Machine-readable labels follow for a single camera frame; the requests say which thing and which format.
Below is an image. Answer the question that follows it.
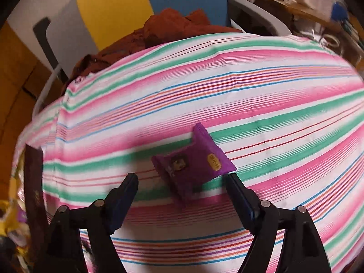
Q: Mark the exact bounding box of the purple snack packet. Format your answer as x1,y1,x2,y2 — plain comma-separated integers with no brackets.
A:
151,123,237,205

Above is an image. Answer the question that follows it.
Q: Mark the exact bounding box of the dark red cloth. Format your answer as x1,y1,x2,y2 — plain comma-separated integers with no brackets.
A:
61,8,241,95

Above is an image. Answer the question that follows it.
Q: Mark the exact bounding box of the grey yellow blue chair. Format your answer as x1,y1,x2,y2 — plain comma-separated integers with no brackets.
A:
32,0,290,116

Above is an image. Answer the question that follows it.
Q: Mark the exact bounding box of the blue desk lamp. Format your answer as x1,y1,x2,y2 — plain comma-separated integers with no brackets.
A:
331,1,349,23

